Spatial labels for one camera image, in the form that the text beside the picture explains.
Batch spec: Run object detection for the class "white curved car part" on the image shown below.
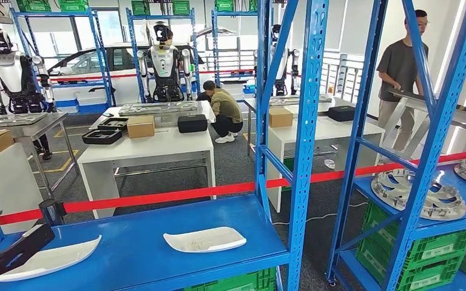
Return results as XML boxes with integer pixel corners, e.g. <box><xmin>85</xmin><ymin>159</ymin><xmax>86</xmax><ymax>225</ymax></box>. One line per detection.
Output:
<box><xmin>0</xmin><ymin>235</ymin><xmax>103</xmax><ymax>283</ymax></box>
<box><xmin>163</xmin><ymin>227</ymin><xmax>247</xmax><ymax>254</ymax></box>

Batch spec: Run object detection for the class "blue steel shelf rack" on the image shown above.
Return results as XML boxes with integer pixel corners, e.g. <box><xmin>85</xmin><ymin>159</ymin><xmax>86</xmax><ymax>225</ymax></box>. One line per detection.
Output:
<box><xmin>326</xmin><ymin>0</ymin><xmax>466</xmax><ymax>291</ymax></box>
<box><xmin>211</xmin><ymin>8</ymin><xmax>260</xmax><ymax>87</ymax></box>
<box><xmin>125</xmin><ymin>7</ymin><xmax>201</xmax><ymax>103</ymax></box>
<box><xmin>10</xmin><ymin>7</ymin><xmax>117</xmax><ymax>115</ymax></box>
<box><xmin>0</xmin><ymin>0</ymin><xmax>330</xmax><ymax>291</ymax></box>

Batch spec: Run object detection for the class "white table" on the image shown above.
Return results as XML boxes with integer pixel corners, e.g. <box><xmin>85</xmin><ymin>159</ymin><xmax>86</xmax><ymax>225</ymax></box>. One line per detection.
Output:
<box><xmin>77</xmin><ymin>127</ymin><xmax>217</xmax><ymax>219</ymax></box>
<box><xmin>266</xmin><ymin>116</ymin><xmax>386</xmax><ymax>213</ymax></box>
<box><xmin>0</xmin><ymin>142</ymin><xmax>44</xmax><ymax>236</ymax></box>

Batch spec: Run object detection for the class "grey metal parts tray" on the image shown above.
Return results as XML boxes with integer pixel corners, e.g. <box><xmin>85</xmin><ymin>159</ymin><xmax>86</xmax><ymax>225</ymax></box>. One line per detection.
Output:
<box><xmin>269</xmin><ymin>94</ymin><xmax>334</xmax><ymax>107</ymax></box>
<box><xmin>0</xmin><ymin>112</ymin><xmax>49</xmax><ymax>129</ymax></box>
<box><xmin>118</xmin><ymin>101</ymin><xmax>200</xmax><ymax>117</ymax></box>

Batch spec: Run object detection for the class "black foam tray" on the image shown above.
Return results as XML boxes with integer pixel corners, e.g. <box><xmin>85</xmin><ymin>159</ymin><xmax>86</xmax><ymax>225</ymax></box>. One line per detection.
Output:
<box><xmin>82</xmin><ymin>129</ymin><xmax>123</xmax><ymax>146</ymax></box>
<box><xmin>97</xmin><ymin>117</ymin><xmax>129</xmax><ymax>132</ymax></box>

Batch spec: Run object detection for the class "large blue bin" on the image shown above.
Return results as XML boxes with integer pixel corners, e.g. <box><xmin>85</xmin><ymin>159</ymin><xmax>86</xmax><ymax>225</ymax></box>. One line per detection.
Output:
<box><xmin>55</xmin><ymin>98</ymin><xmax>109</xmax><ymax>115</ymax></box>

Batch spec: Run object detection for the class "silver black humanoid robot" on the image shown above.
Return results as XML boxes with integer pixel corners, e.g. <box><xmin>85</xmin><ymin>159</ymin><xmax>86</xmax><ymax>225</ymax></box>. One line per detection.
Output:
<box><xmin>136</xmin><ymin>21</ymin><xmax>197</xmax><ymax>103</ymax></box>
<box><xmin>0</xmin><ymin>27</ymin><xmax>57</xmax><ymax>115</ymax></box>
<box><xmin>253</xmin><ymin>24</ymin><xmax>300</xmax><ymax>97</ymax></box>

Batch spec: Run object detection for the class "red barrier tape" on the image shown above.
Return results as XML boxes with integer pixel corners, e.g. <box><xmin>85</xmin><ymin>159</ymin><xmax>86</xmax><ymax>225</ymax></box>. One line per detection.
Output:
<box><xmin>0</xmin><ymin>149</ymin><xmax>466</xmax><ymax>226</ymax></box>
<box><xmin>36</xmin><ymin>69</ymin><xmax>258</xmax><ymax>83</ymax></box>

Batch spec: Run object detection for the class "white car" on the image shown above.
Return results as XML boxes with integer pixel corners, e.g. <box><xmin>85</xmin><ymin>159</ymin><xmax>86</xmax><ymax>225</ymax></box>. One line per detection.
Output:
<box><xmin>48</xmin><ymin>27</ymin><xmax>258</xmax><ymax>106</ymax></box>

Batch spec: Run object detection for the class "black zip case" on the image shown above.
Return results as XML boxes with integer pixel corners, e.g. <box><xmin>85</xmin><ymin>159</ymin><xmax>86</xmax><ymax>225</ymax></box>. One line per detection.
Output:
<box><xmin>327</xmin><ymin>105</ymin><xmax>356</xmax><ymax>122</ymax></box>
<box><xmin>177</xmin><ymin>114</ymin><xmax>209</xmax><ymax>134</ymax></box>

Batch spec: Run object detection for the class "grey metal railing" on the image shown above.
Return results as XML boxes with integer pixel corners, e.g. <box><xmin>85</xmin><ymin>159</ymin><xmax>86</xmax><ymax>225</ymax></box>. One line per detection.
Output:
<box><xmin>321</xmin><ymin>51</ymin><xmax>366</xmax><ymax>104</ymax></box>

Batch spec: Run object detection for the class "wrist camera with black bracket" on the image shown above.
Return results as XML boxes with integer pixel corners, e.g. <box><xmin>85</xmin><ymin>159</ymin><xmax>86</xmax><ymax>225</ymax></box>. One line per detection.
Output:
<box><xmin>0</xmin><ymin>223</ymin><xmax>56</xmax><ymax>287</ymax></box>

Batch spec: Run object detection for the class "black stanchion post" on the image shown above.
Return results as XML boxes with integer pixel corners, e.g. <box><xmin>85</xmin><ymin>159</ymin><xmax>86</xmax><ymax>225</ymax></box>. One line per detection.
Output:
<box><xmin>38</xmin><ymin>199</ymin><xmax>67</xmax><ymax>226</ymax></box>

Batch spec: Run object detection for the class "white floor cable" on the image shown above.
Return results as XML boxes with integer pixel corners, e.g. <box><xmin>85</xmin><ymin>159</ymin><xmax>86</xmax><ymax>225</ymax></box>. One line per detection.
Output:
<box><xmin>271</xmin><ymin>202</ymin><xmax>368</xmax><ymax>226</ymax></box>

